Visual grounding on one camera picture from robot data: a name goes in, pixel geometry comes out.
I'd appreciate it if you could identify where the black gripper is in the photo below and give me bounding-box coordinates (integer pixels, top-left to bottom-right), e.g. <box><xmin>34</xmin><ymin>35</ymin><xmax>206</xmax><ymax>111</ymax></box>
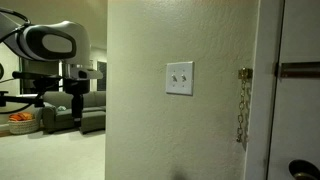
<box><xmin>62</xmin><ymin>63</ymin><xmax>91</xmax><ymax>128</ymax></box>

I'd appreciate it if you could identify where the grey green sofa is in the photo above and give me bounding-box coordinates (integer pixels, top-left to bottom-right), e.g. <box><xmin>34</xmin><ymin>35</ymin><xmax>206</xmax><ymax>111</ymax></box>
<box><xmin>41</xmin><ymin>90</ymin><xmax>107</xmax><ymax>135</ymax></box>

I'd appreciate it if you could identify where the woven basket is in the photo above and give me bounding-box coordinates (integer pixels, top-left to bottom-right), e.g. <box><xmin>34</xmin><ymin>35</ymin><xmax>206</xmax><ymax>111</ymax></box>
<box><xmin>7</xmin><ymin>113</ymin><xmax>41</xmax><ymax>135</ymax></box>

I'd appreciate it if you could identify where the white door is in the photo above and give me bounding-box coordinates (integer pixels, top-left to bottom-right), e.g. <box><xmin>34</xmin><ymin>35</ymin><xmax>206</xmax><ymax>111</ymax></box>
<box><xmin>266</xmin><ymin>0</ymin><xmax>320</xmax><ymax>180</ymax></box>

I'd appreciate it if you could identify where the dark round door knob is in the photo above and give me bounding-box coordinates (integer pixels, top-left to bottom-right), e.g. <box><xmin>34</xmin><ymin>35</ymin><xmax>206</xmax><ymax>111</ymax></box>
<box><xmin>288</xmin><ymin>159</ymin><xmax>320</xmax><ymax>180</ymax></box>

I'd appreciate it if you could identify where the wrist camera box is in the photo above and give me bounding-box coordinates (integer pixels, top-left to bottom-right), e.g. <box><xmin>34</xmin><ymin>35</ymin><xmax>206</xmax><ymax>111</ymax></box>
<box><xmin>77</xmin><ymin>67</ymin><xmax>104</xmax><ymax>81</ymax></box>

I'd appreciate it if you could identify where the dark framed wall picture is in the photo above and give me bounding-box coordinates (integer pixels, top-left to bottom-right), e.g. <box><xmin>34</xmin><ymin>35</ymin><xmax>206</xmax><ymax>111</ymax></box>
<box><xmin>96</xmin><ymin>60</ymin><xmax>108</xmax><ymax>92</ymax></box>

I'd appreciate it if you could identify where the black stereo camera bar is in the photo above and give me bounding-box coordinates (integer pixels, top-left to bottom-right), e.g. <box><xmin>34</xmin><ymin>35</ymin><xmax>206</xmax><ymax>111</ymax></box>
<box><xmin>12</xmin><ymin>70</ymin><xmax>63</xmax><ymax>81</ymax></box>

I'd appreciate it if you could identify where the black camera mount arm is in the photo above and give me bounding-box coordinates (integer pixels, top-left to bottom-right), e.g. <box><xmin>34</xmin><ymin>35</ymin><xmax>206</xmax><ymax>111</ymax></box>
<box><xmin>0</xmin><ymin>79</ymin><xmax>61</xmax><ymax>108</ymax></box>

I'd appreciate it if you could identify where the white double switch plate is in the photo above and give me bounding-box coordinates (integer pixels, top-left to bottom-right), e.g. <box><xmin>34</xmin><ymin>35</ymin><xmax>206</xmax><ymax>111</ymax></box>
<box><xmin>165</xmin><ymin>60</ymin><xmax>195</xmax><ymax>97</ymax></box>

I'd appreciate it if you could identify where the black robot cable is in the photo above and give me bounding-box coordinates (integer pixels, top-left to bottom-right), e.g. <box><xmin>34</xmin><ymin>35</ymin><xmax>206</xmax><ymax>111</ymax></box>
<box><xmin>0</xmin><ymin>7</ymin><xmax>32</xmax><ymax>44</ymax></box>

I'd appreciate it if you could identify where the brass door chain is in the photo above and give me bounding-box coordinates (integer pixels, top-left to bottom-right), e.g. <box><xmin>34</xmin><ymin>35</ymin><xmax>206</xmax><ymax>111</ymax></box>
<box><xmin>235</xmin><ymin>78</ymin><xmax>250</xmax><ymax>144</ymax></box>

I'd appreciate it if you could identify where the brass chain wall mount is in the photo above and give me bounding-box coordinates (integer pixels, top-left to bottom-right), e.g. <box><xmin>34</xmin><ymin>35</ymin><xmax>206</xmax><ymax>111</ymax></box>
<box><xmin>237</xmin><ymin>67</ymin><xmax>253</xmax><ymax>80</ymax></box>

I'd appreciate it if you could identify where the white door frame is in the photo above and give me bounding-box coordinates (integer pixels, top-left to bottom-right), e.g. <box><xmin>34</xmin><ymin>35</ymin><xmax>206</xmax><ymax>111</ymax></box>
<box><xmin>243</xmin><ymin>0</ymin><xmax>285</xmax><ymax>180</ymax></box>

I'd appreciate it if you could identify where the door chain slide track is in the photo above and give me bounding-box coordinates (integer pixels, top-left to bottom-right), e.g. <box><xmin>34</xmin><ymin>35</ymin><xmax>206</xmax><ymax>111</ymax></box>
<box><xmin>274</xmin><ymin>61</ymin><xmax>320</xmax><ymax>79</ymax></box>

